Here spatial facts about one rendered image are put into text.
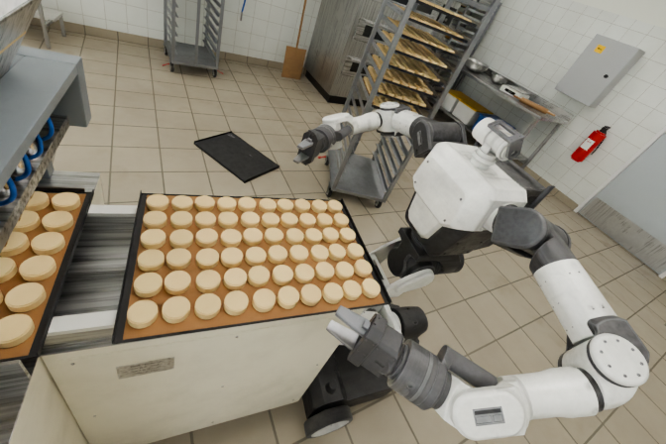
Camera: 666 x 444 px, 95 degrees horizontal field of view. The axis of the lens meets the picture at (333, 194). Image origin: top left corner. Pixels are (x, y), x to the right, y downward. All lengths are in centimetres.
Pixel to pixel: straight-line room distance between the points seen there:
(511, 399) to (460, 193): 45
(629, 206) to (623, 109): 116
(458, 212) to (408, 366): 42
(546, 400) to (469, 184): 46
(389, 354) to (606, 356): 35
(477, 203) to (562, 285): 24
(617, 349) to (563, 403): 13
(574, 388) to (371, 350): 33
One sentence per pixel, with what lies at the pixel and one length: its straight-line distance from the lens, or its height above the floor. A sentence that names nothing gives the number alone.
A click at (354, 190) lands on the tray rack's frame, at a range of 252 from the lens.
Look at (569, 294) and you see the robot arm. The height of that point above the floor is 119.
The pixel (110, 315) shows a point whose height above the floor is 90.
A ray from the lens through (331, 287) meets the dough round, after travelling 79.
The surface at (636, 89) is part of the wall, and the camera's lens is 514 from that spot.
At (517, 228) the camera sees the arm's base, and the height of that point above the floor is 121.
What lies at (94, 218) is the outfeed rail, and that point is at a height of 88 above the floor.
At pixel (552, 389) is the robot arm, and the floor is 112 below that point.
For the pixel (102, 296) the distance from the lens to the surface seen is 84.
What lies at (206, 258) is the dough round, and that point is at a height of 92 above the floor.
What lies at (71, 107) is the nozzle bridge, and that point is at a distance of 97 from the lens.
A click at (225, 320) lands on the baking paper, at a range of 72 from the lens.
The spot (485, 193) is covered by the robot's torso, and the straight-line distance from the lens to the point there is 84.
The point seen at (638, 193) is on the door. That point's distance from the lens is 508.
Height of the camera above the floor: 154
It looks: 36 degrees down
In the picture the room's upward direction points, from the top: 23 degrees clockwise
